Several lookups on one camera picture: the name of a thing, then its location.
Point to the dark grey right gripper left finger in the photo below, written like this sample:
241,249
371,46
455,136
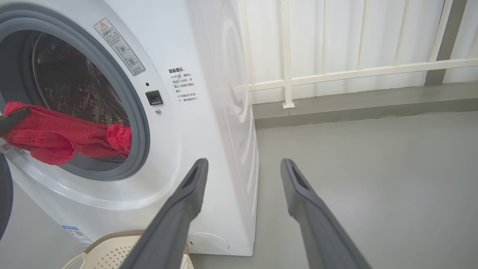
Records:
171,224

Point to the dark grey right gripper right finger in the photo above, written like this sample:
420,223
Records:
321,231

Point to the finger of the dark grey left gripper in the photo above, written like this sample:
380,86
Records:
13,118

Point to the red and white garment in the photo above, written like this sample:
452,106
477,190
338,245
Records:
52,136

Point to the dark grey washing machine door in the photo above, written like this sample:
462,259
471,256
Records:
4,198

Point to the cream perforated laundry basket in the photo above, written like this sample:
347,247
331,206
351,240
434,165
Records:
112,252

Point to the white front-load washing machine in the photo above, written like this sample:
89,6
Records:
194,130

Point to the blue energy label sticker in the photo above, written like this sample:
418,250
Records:
76,234

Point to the warning sticker with red triangle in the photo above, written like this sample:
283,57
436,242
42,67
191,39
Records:
119,46

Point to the white metal railing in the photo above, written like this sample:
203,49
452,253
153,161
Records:
285,56

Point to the grey window frame post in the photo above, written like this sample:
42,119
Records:
444,41

